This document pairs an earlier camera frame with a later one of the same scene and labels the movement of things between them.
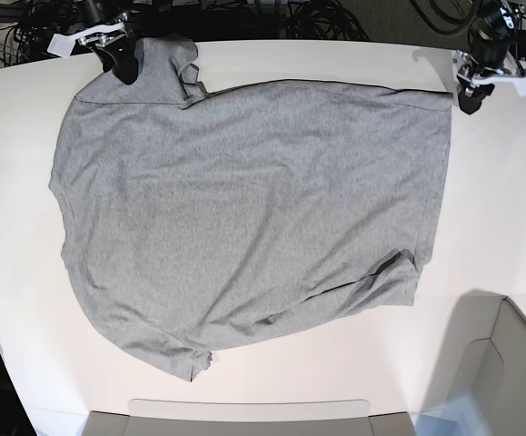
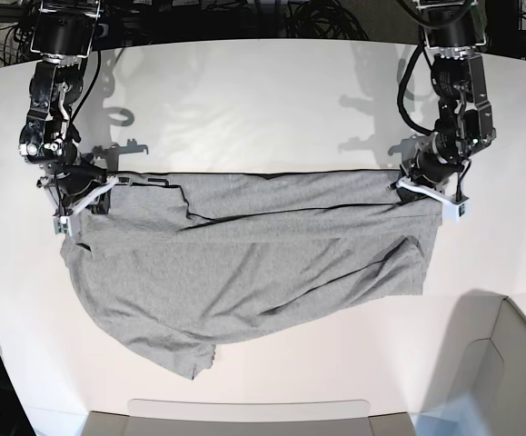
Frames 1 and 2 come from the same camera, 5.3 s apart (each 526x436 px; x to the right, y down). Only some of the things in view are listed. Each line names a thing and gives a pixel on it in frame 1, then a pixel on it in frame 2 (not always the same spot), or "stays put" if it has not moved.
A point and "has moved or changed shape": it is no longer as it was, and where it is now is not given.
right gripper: (481, 59) to (439, 169)
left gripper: (117, 50) to (74, 183)
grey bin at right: (494, 354) stays put
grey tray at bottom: (247, 417) stays put
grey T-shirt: (200, 219) has moved or changed shape
